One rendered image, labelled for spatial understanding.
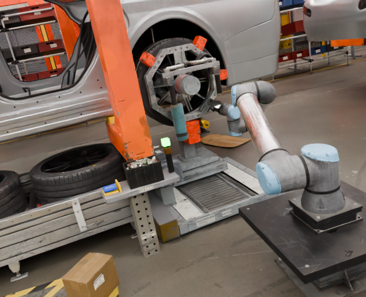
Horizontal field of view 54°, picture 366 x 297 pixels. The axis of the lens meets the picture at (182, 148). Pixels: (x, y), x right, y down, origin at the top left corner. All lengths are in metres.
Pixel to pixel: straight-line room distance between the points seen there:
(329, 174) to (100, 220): 1.39
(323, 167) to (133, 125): 1.08
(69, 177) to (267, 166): 1.28
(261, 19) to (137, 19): 1.00
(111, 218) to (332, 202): 1.33
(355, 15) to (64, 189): 3.49
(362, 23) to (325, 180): 3.04
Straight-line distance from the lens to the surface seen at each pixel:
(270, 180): 1.54
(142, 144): 2.14
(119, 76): 2.06
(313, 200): 1.67
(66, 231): 2.33
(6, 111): 2.60
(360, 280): 1.90
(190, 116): 2.67
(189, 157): 2.91
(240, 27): 2.93
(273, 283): 1.89
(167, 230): 2.27
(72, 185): 2.35
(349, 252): 1.57
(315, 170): 1.59
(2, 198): 2.48
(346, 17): 4.57
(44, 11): 6.19
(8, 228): 2.32
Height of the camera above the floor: 1.22
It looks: 18 degrees down
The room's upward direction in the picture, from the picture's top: 11 degrees counter-clockwise
